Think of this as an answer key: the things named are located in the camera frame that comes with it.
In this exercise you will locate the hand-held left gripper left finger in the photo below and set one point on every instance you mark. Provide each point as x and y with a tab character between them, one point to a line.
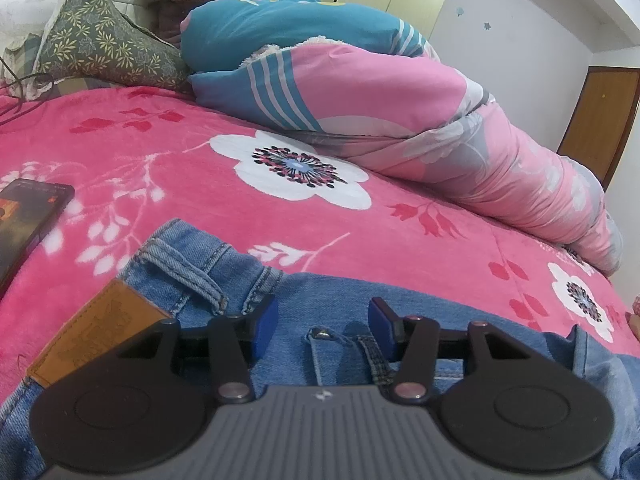
267	320

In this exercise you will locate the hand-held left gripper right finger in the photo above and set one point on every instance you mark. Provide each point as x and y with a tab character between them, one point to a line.
377	317

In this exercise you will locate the blue denim jeans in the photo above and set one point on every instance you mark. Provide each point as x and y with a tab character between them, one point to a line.
200	260

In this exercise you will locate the pink floral bed blanket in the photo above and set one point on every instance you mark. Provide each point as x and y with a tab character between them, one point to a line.
175	160

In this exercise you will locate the pink and blue quilt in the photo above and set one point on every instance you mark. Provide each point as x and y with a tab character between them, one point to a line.
400	110

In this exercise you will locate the black smartphone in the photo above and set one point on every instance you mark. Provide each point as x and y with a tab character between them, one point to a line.
25	220

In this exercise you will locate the brown wooden door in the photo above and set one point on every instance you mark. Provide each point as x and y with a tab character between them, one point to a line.
600	120

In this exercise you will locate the grey floral pillow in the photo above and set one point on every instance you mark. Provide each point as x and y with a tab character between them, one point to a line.
100	35

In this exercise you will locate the white headboard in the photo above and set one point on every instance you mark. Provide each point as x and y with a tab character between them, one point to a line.
25	15

